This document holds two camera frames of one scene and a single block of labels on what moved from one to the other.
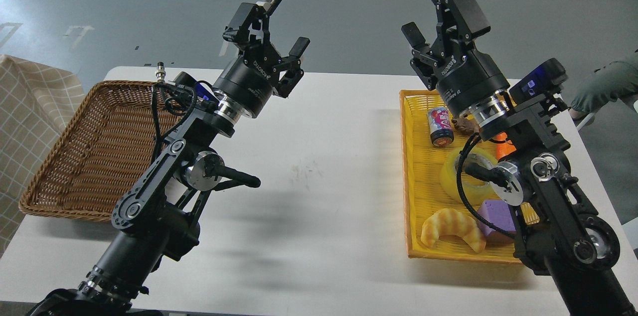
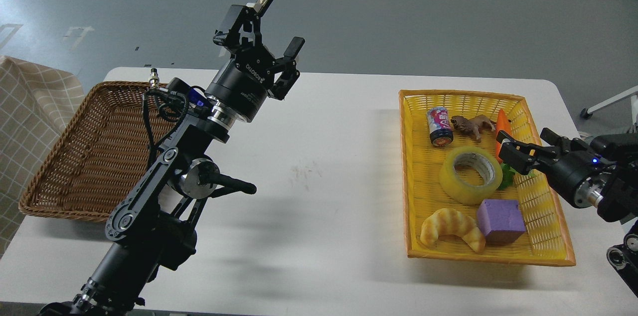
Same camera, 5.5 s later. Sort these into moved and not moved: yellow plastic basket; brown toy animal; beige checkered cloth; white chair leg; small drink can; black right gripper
Moved: white chair leg; black right gripper
Not moved: yellow plastic basket; beige checkered cloth; small drink can; brown toy animal
